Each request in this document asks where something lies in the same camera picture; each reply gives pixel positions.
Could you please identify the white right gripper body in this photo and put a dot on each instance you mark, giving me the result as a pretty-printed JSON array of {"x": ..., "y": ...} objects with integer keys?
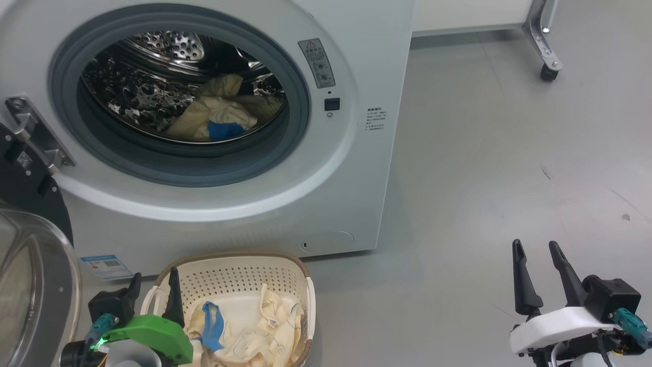
[{"x": 555, "y": 326}]

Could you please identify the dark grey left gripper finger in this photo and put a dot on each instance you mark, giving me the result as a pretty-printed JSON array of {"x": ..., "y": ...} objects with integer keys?
[
  {"x": 173, "y": 300},
  {"x": 135, "y": 290}
]

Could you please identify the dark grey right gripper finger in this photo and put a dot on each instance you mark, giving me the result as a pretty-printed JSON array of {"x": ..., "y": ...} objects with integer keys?
[
  {"x": 568, "y": 278},
  {"x": 522, "y": 285}
]

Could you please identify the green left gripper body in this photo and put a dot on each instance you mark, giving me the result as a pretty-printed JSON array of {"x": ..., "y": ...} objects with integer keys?
[{"x": 158, "y": 334}]

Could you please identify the cream garment with blue trim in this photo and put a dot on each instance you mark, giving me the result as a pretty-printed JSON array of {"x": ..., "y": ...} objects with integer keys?
[
  {"x": 254, "y": 331},
  {"x": 219, "y": 109}
]

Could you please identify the round dark washer door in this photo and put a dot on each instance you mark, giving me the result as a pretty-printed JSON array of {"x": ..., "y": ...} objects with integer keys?
[{"x": 30, "y": 285}]

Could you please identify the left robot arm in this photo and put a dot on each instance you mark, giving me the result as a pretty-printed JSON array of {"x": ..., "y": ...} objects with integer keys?
[{"x": 127, "y": 357}]

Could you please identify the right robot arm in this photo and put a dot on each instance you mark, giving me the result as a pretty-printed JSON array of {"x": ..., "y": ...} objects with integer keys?
[{"x": 586, "y": 359}]

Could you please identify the white front-load washing machine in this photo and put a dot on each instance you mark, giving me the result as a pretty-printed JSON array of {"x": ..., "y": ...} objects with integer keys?
[{"x": 356, "y": 168}]

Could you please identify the steel washing machine drum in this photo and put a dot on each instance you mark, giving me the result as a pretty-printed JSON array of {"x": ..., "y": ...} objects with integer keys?
[{"x": 132, "y": 86}]

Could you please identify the blue energy label sticker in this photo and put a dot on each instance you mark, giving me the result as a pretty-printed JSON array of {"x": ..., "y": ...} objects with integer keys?
[{"x": 106, "y": 267}]

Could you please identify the cream perforated laundry basket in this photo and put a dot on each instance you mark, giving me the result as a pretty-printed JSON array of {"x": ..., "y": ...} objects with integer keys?
[{"x": 234, "y": 275}]

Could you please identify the oval filter access cover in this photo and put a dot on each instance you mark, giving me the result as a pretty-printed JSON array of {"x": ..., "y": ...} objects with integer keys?
[{"x": 328, "y": 241}]

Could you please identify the black caster wheel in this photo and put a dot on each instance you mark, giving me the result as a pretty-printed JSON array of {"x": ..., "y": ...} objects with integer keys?
[{"x": 549, "y": 73}]

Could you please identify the small black text label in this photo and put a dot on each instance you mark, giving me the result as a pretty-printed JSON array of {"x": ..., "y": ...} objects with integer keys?
[{"x": 376, "y": 120}]

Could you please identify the grey warning sticker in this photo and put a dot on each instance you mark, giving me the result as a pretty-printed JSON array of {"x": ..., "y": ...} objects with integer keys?
[{"x": 317, "y": 63}]

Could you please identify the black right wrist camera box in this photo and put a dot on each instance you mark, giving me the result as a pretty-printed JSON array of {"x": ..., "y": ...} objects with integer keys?
[{"x": 611, "y": 298}]

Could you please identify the teal left camera connector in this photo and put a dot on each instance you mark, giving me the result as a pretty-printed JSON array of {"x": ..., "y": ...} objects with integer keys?
[{"x": 99, "y": 329}]

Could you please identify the teal camera connector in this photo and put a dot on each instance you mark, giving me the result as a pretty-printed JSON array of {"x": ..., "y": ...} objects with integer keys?
[
  {"x": 99, "y": 329},
  {"x": 631, "y": 323}
]

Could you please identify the teal right camera connector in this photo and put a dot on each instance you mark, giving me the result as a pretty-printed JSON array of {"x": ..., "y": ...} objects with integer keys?
[{"x": 631, "y": 323}]

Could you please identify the silver door hinge bracket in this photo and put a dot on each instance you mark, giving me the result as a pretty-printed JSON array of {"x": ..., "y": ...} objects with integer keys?
[{"x": 35, "y": 132}]

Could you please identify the silver metal frame leg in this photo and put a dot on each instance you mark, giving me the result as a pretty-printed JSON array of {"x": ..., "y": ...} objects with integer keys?
[{"x": 540, "y": 30}]

